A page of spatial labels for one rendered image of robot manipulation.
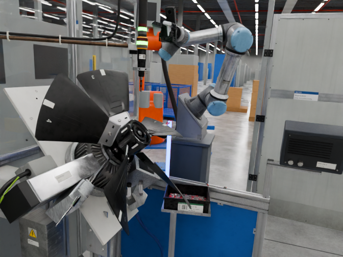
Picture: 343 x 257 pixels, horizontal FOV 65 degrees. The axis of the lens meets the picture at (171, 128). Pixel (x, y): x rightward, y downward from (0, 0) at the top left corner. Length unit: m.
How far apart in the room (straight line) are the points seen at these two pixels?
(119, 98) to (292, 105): 1.97
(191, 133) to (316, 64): 1.44
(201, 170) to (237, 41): 0.84
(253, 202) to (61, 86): 1.05
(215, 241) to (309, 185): 1.57
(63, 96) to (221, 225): 1.08
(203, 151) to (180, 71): 7.52
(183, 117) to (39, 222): 1.05
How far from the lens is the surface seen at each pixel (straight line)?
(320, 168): 1.39
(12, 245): 1.80
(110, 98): 1.14
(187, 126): 1.81
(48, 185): 0.88
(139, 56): 1.09
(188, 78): 9.13
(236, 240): 1.61
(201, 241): 1.67
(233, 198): 1.48
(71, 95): 0.93
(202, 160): 1.81
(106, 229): 1.11
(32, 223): 1.28
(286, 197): 3.04
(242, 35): 1.53
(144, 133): 1.05
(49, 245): 1.28
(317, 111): 2.82
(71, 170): 0.96
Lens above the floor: 1.47
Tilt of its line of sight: 13 degrees down
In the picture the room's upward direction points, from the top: 3 degrees clockwise
